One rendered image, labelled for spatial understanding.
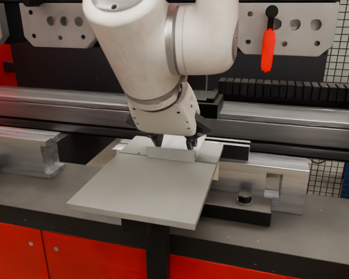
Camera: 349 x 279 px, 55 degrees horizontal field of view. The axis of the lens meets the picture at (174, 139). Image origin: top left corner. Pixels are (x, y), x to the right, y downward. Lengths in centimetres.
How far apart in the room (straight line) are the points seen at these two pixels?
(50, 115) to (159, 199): 68
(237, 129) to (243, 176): 26
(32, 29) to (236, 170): 47
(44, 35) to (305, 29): 46
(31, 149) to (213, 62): 56
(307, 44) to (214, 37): 25
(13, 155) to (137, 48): 57
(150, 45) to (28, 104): 80
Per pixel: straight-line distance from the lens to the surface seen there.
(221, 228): 63
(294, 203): 69
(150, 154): 59
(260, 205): 66
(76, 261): 75
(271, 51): 54
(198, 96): 65
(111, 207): 46
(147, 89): 41
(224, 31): 36
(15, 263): 86
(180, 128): 52
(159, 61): 37
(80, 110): 103
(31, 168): 85
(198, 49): 36
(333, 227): 69
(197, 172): 54
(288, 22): 58
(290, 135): 90
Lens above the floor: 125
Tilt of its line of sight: 22 degrees down
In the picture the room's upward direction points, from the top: straight up
